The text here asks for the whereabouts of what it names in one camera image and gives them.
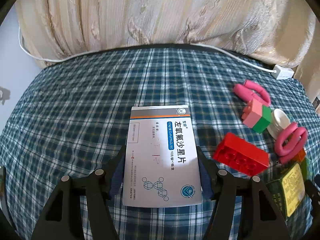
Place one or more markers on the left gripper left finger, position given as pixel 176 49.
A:
pixel 117 171

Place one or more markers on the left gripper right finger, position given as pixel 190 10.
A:
pixel 207 174

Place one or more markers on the white medicine box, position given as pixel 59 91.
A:
pixel 161 166

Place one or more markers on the red toy brick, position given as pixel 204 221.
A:
pixel 241 155

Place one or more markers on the dark green yellow box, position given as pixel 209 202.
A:
pixel 288 190

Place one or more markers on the pink and green toy brick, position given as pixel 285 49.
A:
pixel 256 116

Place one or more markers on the orange toy brick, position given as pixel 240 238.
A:
pixel 300 156

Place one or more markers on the pink foam curler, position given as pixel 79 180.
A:
pixel 289 142
pixel 250 90

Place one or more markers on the transparent green toy brick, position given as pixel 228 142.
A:
pixel 305 168

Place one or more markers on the blue plaid bedsheet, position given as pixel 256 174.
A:
pixel 74 116

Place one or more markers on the white plastic lid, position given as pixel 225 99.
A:
pixel 279 121

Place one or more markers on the white power strip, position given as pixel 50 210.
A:
pixel 281 73

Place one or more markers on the cream patterned curtain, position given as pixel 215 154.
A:
pixel 283 32

